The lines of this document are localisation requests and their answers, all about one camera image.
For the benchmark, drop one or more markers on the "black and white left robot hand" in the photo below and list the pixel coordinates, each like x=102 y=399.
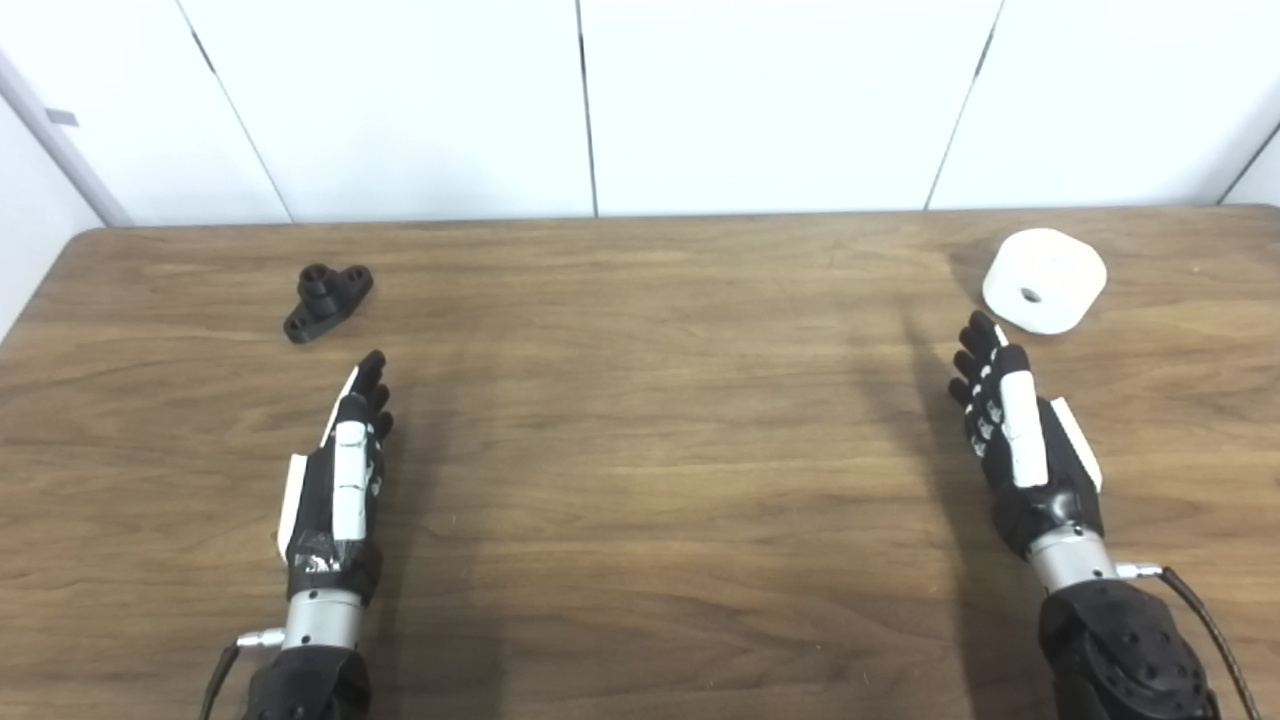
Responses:
x=345 y=470

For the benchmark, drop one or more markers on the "round white piece with holes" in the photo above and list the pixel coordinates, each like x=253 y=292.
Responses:
x=1050 y=270

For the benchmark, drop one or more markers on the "grey wall corner post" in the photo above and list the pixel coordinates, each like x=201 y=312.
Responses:
x=60 y=140

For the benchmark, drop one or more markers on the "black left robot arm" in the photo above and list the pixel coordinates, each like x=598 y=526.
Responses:
x=318 y=680

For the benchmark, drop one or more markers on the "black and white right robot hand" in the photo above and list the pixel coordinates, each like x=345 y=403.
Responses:
x=1022 y=440

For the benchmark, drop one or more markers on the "black flanged holder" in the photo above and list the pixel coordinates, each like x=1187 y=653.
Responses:
x=325 y=297

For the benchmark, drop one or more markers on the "small grey wall tag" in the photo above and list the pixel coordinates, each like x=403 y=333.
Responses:
x=61 y=117

